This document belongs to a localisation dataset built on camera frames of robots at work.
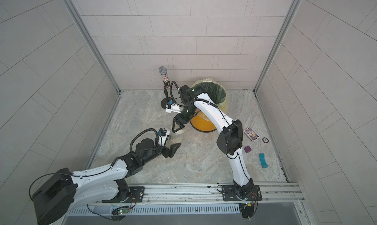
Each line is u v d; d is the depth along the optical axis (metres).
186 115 0.68
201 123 0.81
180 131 0.70
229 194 0.71
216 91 0.89
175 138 0.77
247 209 0.68
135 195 0.71
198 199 0.71
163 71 0.86
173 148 0.71
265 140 0.89
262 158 0.83
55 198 0.39
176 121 0.67
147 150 0.59
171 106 0.71
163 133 0.66
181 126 0.67
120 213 0.64
